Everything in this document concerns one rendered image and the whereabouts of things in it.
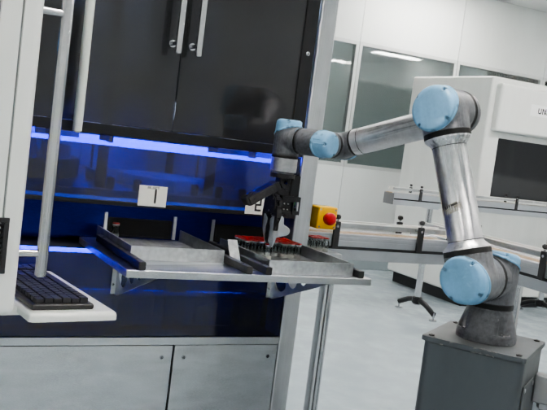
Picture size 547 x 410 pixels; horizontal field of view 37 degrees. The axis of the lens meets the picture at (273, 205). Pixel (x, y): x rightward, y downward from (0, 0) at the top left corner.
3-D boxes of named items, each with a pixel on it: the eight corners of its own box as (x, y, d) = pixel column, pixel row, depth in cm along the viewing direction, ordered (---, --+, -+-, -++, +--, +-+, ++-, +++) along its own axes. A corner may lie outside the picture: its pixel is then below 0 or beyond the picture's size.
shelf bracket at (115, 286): (110, 294, 232) (115, 249, 231) (119, 294, 233) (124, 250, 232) (146, 324, 202) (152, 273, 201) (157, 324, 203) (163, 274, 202)
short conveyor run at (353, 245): (291, 258, 268) (297, 211, 267) (270, 250, 282) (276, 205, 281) (454, 266, 300) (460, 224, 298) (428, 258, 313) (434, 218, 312)
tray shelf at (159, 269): (78, 242, 234) (79, 236, 234) (290, 253, 266) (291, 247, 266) (125, 277, 192) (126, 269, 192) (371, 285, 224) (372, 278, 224)
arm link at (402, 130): (491, 89, 213) (337, 131, 243) (474, 85, 205) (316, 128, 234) (498, 133, 212) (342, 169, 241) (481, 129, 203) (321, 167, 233)
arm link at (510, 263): (522, 303, 209) (530, 251, 208) (501, 308, 198) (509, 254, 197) (479, 294, 216) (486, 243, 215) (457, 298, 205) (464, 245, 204)
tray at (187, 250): (95, 237, 236) (97, 224, 236) (179, 241, 248) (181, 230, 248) (129, 259, 206) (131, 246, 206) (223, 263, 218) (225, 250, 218)
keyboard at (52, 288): (-19, 271, 205) (-18, 262, 205) (36, 272, 213) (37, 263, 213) (31, 310, 172) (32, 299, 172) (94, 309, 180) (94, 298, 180)
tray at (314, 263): (218, 249, 242) (220, 237, 242) (295, 253, 254) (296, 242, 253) (268, 272, 212) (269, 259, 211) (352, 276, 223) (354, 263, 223)
